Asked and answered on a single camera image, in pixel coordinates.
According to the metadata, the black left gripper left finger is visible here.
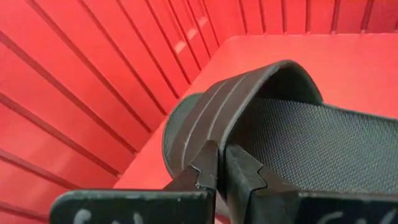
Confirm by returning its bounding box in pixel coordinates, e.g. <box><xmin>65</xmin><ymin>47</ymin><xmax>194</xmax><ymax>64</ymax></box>
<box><xmin>49</xmin><ymin>139</ymin><xmax>219</xmax><ymax>224</ymax></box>

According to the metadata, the red ribbed plastic bin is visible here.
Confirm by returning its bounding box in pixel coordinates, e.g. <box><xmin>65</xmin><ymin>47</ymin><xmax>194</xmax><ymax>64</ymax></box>
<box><xmin>0</xmin><ymin>0</ymin><xmax>398</xmax><ymax>224</ymax></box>

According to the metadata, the black rubber slide sandal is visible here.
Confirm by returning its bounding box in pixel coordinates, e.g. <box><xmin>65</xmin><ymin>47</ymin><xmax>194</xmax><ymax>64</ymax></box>
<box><xmin>161</xmin><ymin>59</ymin><xmax>398</xmax><ymax>200</ymax></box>

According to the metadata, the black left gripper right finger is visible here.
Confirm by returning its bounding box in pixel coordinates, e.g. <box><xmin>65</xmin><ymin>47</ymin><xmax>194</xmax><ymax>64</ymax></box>
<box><xmin>223</xmin><ymin>144</ymin><xmax>398</xmax><ymax>224</ymax></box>

